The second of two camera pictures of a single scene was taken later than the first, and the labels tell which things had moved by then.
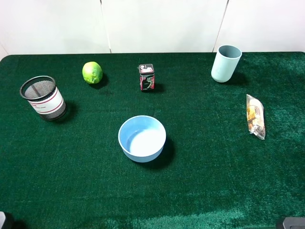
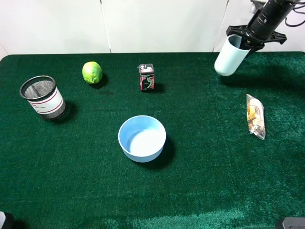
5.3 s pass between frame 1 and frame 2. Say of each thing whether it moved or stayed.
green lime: stayed
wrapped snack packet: stayed
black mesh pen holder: stayed
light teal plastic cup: moved
